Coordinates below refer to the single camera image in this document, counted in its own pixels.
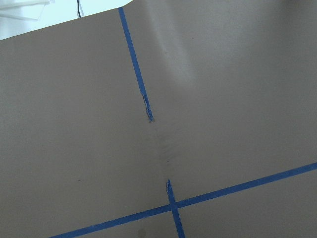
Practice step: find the white acrylic sheet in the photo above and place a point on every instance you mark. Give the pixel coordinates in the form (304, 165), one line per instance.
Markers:
(23, 9)

